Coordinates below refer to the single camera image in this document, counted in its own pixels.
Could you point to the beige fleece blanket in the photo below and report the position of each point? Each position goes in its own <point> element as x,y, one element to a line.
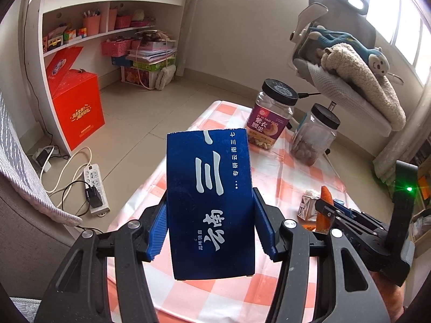
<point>367,80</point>

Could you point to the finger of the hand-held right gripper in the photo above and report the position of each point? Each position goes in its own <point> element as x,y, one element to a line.
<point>352,232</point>
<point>353,217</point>

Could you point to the blue monkey plush toy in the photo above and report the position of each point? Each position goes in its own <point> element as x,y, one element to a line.
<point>343,42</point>

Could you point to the beige plush slipper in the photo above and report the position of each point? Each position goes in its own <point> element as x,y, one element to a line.
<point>165,77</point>

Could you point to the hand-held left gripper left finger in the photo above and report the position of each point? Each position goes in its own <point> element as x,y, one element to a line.
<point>156,232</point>

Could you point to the white grey power adapter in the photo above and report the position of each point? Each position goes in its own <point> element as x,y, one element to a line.
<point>43,157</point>

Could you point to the orange carrot piece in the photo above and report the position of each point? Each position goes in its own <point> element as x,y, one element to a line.
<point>325,193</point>

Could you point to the black charger plug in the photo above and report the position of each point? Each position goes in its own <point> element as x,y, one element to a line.
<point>93,197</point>

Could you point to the white power strip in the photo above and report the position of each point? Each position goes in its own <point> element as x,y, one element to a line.
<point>97,183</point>

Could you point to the purple label nut jar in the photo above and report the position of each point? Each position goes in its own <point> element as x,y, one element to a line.
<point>269,121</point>

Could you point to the dark blue cardboard box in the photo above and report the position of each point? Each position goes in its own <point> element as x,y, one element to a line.
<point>208,208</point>

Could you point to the orange print cardboard box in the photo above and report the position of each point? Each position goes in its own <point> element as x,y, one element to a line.
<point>138,75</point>

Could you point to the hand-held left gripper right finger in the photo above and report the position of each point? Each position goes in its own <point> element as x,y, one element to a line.
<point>266,228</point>

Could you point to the clear jar with black lid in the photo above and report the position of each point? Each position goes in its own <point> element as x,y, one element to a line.
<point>313,138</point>

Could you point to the small white carton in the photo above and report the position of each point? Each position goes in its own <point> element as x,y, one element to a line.
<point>305,208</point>

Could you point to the red gift box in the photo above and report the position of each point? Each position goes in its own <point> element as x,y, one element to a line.
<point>77,107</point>

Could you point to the stack of papers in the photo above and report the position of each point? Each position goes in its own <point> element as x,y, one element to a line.
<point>151,48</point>

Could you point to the orange white checkered tablecloth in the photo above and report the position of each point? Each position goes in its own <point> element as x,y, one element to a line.
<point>296,178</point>

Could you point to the person's right hand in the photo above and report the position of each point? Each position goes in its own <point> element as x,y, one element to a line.
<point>389,297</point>

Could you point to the pink plastic basket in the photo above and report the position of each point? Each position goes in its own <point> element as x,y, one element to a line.
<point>116,47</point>
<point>123,22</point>

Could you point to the grey office chair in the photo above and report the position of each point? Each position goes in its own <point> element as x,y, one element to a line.
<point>323,80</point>

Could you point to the pink pen cup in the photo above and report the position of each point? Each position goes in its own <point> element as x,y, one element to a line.
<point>91,25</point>

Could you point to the small toys on shelf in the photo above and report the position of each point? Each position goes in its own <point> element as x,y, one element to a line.
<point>65,37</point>

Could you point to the large barred window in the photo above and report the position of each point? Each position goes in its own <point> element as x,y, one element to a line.
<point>404,23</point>

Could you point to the white bookshelf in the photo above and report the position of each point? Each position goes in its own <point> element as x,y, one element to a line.
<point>67,6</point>

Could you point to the grey striped cloth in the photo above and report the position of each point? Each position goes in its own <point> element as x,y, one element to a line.
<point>23,175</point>

